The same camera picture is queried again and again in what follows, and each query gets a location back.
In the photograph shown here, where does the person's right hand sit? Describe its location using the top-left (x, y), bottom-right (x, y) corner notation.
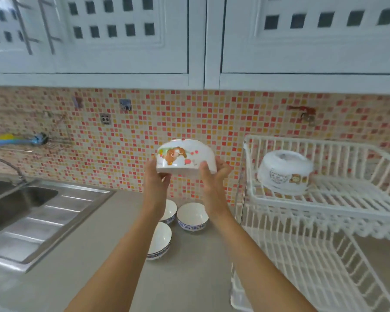
top-left (199, 155), bottom-right (233, 217)

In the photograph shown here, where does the person's left forearm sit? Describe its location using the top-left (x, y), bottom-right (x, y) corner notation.
top-left (64, 205), bottom-right (164, 312)

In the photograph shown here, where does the white bear print bowl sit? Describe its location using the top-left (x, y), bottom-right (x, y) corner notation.
top-left (156, 138), bottom-right (218, 175)
top-left (257, 150), bottom-right (314, 195)

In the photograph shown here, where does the white blue rimmed bowl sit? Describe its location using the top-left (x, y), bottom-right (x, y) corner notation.
top-left (176, 203), bottom-right (209, 232)
top-left (159, 200), bottom-right (178, 225)
top-left (146, 221), bottom-right (172, 261)

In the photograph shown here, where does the person's right forearm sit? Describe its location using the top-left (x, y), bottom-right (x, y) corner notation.
top-left (211, 209), bottom-right (318, 312)

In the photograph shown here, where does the silver cabinet handle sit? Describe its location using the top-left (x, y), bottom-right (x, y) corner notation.
top-left (12, 0), bottom-right (39, 56)
top-left (36, 0), bottom-right (63, 55)

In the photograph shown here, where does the blue yellow brush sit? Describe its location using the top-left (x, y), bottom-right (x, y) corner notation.
top-left (0, 132), bottom-right (49, 148)

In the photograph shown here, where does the person's left hand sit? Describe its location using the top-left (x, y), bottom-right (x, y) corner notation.
top-left (144, 158), bottom-right (172, 213)

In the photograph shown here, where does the red wall hook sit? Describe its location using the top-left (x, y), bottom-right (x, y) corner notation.
top-left (287, 105), bottom-right (316, 126)

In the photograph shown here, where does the white two tier dish rack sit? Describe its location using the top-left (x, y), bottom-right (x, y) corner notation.
top-left (230, 134), bottom-right (390, 312)

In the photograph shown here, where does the stainless steel sink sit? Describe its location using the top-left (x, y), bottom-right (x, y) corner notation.
top-left (0, 178), bottom-right (116, 273)

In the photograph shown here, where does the chrome faucet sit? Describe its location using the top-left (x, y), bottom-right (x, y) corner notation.
top-left (0, 154), bottom-right (28, 186)

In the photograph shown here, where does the white cabinet door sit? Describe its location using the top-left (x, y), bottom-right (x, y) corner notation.
top-left (54, 0), bottom-right (190, 74)
top-left (0, 0), bottom-right (57, 74)
top-left (220, 0), bottom-right (390, 75)

